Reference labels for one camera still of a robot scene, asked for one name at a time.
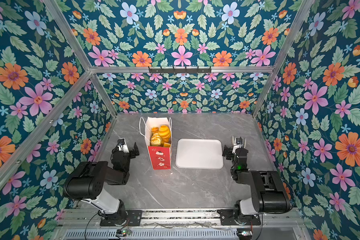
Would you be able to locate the yellow striped croissant bread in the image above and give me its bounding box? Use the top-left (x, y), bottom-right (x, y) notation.
top-left (158, 125), bottom-right (171, 139)

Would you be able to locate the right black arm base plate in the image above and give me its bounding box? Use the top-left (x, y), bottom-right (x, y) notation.
top-left (217, 209), bottom-right (262, 226)

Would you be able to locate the white slotted cable duct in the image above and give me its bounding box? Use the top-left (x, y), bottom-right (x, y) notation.
top-left (64, 229), bottom-right (239, 240)

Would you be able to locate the striped yellow bread in bag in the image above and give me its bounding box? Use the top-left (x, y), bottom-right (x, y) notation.
top-left (162, 138), bottom-right (172, 144)

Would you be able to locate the red white paper bag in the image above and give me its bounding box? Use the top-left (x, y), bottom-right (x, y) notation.
top-left (139, 117), bottom-right (173, 170)

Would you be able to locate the round yellow fluted bread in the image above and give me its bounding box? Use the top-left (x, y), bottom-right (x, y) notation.
top-left (150, 134), bottom-right (164, 147)

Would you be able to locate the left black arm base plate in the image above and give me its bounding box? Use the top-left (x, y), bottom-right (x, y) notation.
top-left (100, 210), bottom-right (143, 227)

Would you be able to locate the black hook rail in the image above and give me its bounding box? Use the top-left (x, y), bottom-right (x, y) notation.
top-left (148, 67), bottom-right (212, 74)

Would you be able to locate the white rectangular tray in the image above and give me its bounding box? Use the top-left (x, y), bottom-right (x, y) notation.
top-left (176, 139), bottom-right (224, 170)

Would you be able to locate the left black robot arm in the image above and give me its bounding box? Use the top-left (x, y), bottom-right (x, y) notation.
top-left (64, 139), bottom-right (140, 226)

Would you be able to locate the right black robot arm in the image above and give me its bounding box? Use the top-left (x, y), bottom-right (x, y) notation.
top-left (225, 137), bottom-right (293, 225)

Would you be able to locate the aluminium front rail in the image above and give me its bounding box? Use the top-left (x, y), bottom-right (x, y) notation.
top-left (57, 208), bottom-right (306, 230)

